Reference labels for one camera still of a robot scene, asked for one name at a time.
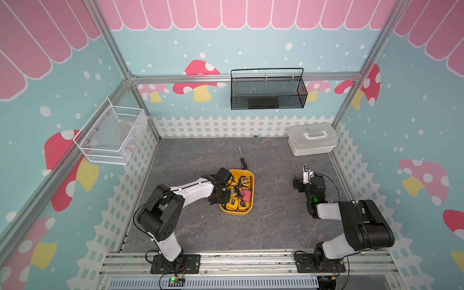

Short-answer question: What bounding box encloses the yellow storage tray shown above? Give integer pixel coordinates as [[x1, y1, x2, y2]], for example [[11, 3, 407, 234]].
[[219, 169, 255, 216]]

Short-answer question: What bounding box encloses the pink tape measure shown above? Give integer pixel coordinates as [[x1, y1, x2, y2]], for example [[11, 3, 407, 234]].
[[242, 190, 252, 203]]

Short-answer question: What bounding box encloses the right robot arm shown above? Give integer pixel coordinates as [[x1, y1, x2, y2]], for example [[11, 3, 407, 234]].
[[293, 164, 395, 272]]

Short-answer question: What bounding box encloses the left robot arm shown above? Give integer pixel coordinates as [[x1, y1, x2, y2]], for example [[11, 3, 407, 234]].
[[133, 167, 233, 266]]

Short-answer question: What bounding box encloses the yellow tape measure in tray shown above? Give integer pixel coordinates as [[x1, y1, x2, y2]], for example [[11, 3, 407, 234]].
[[225, 198, 242, 211]]

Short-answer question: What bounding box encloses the white plastic toolbox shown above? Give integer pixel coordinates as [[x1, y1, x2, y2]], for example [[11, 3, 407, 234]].
[[288, 123, 339, 157]]

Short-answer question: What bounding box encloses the black orange screwdriver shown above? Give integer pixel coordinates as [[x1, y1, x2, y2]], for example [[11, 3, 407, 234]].
[[239, 147, 248, 170]]

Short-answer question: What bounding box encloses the green lit circuit board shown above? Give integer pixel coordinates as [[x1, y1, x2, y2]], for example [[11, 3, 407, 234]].
[[167, 277, 186, 287]]

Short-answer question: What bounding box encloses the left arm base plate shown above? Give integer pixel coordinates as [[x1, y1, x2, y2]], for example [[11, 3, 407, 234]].
[[150, 253, 201, 274]]

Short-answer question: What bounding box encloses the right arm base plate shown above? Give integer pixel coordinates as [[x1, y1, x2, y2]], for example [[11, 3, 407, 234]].
[[293, 251, 346, 275]]

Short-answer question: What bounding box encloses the black mesh wall basket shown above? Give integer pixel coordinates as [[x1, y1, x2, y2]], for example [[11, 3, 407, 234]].
[[230, 68, 308, 110]]

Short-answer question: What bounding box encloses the white wire wall basket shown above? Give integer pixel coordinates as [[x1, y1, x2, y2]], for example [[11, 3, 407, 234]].
[[73, 99, 148, 166]]

